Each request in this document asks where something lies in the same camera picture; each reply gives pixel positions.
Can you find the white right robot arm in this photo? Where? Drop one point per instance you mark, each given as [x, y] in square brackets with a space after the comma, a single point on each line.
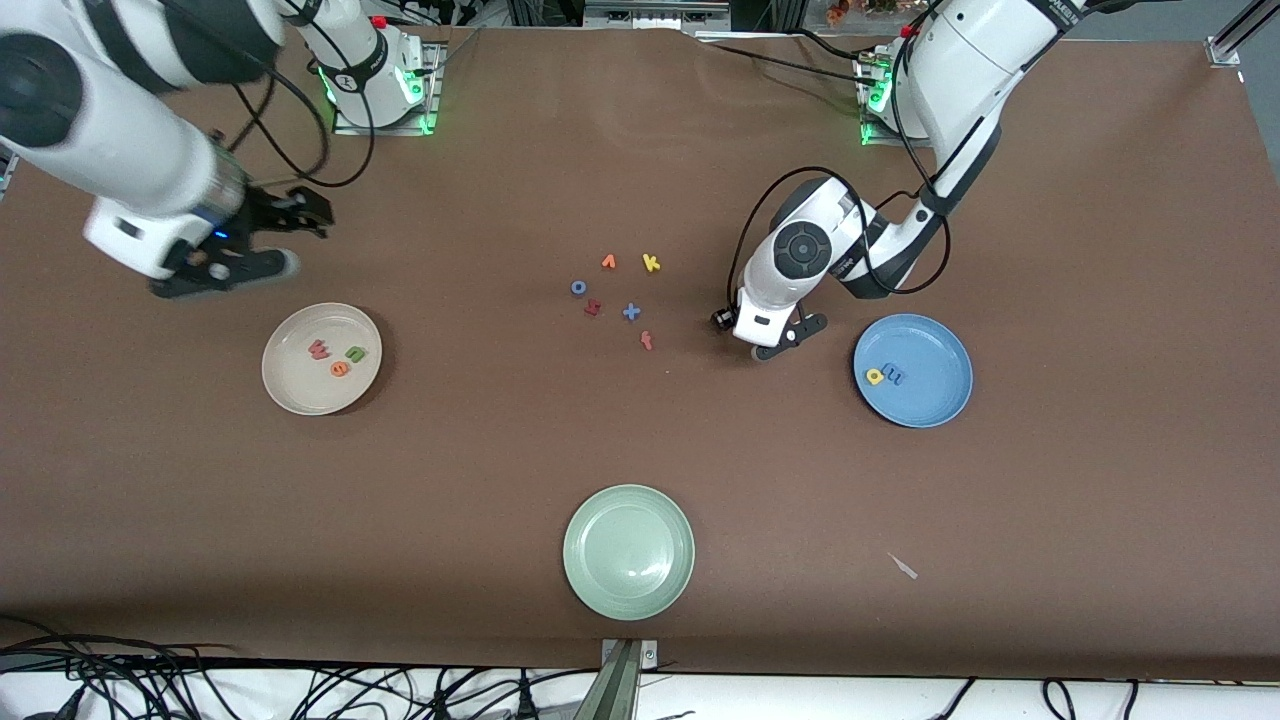
[120, 140]

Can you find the beige brown round plate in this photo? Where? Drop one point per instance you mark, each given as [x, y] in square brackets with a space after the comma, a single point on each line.
[300, 385]

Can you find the grey metal frame box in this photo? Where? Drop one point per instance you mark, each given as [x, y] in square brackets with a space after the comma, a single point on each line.
[655, 15]

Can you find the aluminium corner profile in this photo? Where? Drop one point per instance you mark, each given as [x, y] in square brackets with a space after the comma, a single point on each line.
[1225, 45]

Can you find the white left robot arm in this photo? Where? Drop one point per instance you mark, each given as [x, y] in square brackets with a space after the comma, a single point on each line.
[980, 60]

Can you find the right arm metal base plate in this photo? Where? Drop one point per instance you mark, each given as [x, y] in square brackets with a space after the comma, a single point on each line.
[385, 130]

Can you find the green round plate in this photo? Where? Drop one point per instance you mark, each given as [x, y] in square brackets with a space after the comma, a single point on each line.
[628, 552]

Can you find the aluminium profile post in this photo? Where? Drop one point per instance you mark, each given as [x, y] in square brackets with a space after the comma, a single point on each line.
[622, 690]

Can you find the pink letter w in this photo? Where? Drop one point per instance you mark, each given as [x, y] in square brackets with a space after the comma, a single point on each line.
[318, 351]

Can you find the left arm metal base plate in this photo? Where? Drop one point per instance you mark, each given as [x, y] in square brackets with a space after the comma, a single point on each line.
[880, 141]

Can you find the blue round plate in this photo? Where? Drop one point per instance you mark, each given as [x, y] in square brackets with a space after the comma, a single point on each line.
[930, 390]

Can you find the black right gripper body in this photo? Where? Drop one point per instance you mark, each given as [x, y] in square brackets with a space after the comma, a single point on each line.
[268, 216]

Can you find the small white paper scrap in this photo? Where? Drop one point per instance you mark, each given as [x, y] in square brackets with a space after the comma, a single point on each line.
[903, 567]

